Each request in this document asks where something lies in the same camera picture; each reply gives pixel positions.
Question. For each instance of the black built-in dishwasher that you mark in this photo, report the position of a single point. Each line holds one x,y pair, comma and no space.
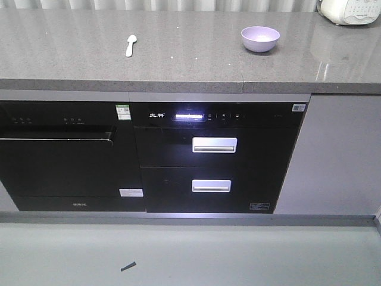
70,156

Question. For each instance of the grey cabinet door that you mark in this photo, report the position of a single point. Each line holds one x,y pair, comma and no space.
6,202
335,166

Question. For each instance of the white pleated curtain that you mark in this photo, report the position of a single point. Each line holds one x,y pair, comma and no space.
175,5

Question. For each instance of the grey cabinet door right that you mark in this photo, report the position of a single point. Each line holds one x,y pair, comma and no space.
335,166

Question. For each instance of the white rice cooker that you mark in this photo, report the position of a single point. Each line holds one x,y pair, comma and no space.
350,12

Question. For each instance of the mint green plastic spoon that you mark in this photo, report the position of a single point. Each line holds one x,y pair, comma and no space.
130,41

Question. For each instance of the grey cabinet door left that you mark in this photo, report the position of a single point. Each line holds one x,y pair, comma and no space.
6,202

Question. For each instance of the black drawer disinfection cabinet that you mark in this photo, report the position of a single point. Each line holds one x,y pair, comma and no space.
214,157

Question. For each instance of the purple plastic bowl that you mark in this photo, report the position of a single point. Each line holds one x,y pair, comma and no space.
259,38

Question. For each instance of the black tape scrap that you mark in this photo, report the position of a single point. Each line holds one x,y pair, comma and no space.
130,265

